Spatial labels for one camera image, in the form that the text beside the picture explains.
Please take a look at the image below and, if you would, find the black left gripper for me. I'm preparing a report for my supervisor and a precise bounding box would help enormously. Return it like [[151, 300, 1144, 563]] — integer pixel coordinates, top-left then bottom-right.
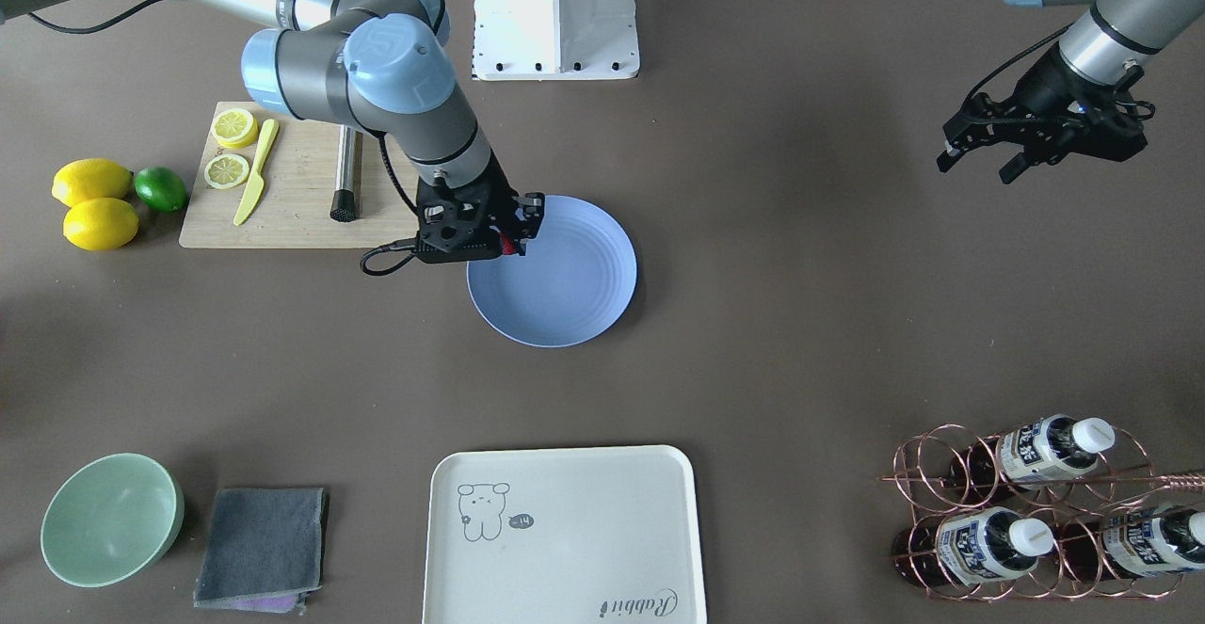
[[937, 45, 1150, 184]]

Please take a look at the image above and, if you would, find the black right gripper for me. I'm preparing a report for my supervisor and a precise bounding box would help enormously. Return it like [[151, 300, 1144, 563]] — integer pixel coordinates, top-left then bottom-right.
[[416, 172, 546, 264]]

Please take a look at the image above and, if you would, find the blue plate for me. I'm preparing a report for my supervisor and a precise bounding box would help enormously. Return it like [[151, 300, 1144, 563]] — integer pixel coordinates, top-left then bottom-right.
[[466, 195, 637, 348]]

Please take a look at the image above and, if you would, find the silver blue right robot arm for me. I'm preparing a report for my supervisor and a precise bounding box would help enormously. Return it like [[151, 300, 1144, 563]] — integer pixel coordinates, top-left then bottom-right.
[[1, 0, 545, 264]]

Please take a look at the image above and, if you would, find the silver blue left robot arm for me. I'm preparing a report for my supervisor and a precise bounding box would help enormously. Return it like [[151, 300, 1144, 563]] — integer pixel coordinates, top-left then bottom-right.
[[937, 0, 1204, 184]]

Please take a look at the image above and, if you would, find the steel muddler black tip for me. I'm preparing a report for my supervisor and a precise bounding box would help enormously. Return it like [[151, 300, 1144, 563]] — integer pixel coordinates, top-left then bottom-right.
[[329, 125, 362, 222]]

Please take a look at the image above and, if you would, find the wooden cutting board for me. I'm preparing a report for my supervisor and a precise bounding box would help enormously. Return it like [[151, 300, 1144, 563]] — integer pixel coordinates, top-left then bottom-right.
[[178, 114, 418, 249]]

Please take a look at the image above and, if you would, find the yellow plastic knife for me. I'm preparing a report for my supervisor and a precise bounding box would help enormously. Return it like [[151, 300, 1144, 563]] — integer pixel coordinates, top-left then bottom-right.
[[233, 119, 280, 226]]

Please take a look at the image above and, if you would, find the upper bottle in rack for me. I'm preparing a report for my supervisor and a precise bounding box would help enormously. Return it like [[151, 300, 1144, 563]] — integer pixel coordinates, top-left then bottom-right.
[[946, 414, 1117, 504]]

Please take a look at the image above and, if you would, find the bottle in rack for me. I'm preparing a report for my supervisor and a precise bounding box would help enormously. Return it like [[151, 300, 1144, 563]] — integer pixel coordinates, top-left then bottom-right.
[[890, 505, 1056, 590], [946, 414, 1117, 504], [1057, 504, 1204, 583]]

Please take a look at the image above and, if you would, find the upper lemon slice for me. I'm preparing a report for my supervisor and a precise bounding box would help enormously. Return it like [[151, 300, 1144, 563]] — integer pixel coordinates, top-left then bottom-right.
[[210, 106, 259, 149]]

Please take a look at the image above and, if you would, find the lemon slice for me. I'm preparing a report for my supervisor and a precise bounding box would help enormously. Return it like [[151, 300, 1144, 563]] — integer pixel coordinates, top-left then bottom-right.
[[202, 153, 249, 190], [210, 106, 259, 149]]

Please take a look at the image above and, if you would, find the lower lemon slice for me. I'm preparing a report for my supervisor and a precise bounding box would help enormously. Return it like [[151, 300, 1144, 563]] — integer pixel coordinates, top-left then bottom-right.
[[202, 153, 249, 190]]

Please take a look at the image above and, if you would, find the cream tray with bear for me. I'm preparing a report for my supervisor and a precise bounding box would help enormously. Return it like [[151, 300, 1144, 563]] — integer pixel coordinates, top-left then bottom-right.
[[422, 445, 709, 623]]

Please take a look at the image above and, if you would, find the green lime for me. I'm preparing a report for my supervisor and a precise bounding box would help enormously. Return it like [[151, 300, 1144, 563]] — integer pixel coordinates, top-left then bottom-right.
[[133, 167, 189, 213]]

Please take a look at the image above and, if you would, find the lower bottle in rack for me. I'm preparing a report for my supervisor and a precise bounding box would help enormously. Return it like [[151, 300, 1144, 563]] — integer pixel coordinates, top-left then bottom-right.
[[890, 505, 1056, 590], [1057, 504, 1204, 583]]

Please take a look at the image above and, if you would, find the grey folded cloth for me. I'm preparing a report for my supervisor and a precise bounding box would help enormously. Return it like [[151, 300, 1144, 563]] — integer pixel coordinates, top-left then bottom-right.
[[193, 488, 328, 616]]

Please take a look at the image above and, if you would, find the lower yellow lemon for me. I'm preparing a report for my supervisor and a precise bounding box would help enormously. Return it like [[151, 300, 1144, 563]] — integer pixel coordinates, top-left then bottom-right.
[[63, 198, 139, 251]]

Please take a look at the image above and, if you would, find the yellow lemon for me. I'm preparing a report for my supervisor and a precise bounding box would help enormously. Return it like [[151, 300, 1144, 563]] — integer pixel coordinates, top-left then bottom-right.
[[63, 198, 139, 251], [51, 157, 133, 208]]

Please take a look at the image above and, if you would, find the upper yellow lemon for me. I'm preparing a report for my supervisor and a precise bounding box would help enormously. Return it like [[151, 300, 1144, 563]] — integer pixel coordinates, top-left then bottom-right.
[[51, 157, 133, 208]]

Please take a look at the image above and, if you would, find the green bowl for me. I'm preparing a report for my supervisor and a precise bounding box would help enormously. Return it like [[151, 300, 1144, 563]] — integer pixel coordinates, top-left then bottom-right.
[[40, 453, 186, 588]]

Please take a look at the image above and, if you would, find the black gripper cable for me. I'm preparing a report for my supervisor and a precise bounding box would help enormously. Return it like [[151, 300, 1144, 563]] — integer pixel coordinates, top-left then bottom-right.
[[360, 135, 443, 278]]

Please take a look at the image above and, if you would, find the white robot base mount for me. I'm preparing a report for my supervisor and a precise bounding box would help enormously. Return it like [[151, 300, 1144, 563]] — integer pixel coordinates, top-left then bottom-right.
[[471, 0, 641, 81]]

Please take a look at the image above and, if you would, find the copper wire bottle rack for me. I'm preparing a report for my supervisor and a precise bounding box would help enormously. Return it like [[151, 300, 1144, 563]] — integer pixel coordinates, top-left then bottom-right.
[[883, 424, 1203, 602]]

